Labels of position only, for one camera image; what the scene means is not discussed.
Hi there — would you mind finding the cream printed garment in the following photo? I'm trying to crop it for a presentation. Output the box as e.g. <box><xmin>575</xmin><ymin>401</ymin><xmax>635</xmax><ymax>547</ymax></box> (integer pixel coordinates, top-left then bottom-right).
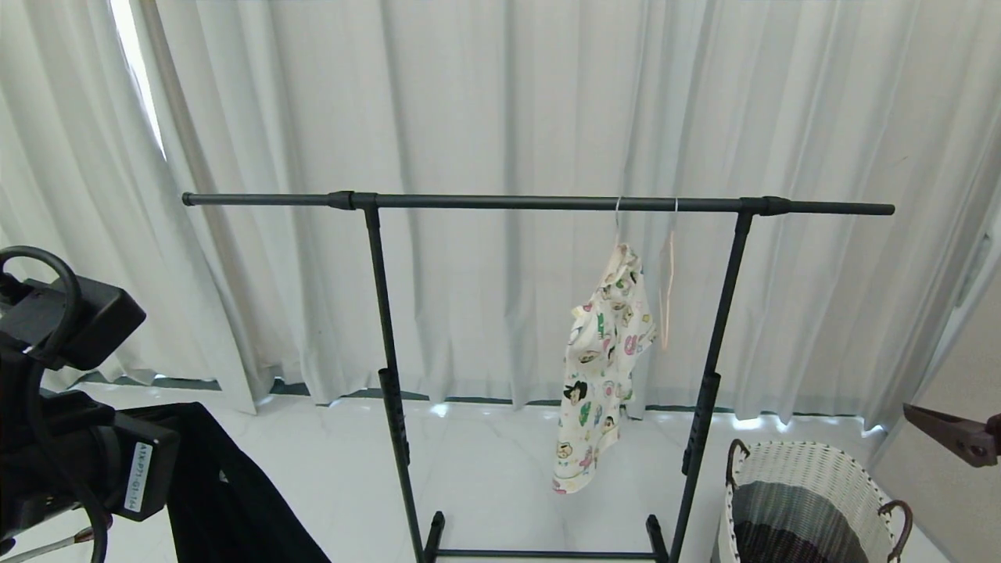
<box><xmin>552</xmin><ymin>241</ymin><xmax>658</xmax><ymax>495</ymax></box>

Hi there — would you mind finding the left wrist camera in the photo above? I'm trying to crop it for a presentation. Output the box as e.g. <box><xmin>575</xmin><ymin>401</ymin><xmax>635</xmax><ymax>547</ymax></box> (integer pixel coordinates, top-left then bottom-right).
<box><xmin>0</xmin><ymin>274</ymin><xmax>148</xmax><ymax>373</ymax></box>

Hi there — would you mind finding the white curtain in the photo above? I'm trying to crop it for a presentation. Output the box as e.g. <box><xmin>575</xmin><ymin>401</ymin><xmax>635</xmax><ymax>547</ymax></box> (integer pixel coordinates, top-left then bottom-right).
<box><xmin>0</xmin><ymin>0</ymin><xmax>1001</xmax><ymax>432</ymax></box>

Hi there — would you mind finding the black clothes rack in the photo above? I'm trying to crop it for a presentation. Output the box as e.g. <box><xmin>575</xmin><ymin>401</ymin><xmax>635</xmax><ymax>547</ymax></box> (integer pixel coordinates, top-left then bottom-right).
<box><xmin>182</xmin><ymin>190</ymin><xmax>895</xmax><ymax>563</ymax></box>

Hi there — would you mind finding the black garment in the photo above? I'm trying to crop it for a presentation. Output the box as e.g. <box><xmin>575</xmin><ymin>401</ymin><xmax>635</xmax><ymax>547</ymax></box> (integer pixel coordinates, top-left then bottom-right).
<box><xmin>117</xmin><ymin>402</ymin><xmax>334</xmax><ymax>563</ymax></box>

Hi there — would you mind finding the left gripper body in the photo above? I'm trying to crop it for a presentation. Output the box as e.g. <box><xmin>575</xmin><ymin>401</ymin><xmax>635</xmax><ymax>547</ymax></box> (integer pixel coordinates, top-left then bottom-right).
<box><xmin>0</xmin><ymin>389</ymin><xmax>182</xmax><ymax>534</ymax></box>

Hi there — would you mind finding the black cable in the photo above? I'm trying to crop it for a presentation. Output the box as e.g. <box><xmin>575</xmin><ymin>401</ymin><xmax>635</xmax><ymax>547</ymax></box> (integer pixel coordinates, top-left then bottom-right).
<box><xmin>0</xmin><ymin>246</ymin><xmax>112</xmax><ymax>563</ymax></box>

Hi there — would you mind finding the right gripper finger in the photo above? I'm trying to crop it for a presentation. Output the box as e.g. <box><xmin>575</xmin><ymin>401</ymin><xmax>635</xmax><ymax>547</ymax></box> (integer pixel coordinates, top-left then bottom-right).
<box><xmin>902</xmin><ymin>403</ymin><xmax>1000</xmax><ymax>468</ymax></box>

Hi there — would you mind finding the white laundry basket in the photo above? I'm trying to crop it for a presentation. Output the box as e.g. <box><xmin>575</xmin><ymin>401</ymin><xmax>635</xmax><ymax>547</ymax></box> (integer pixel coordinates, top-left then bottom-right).
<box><xmin>716</xmin><ymin>439</ymin><xmax>914</xmax><ymax>563</ymax></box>

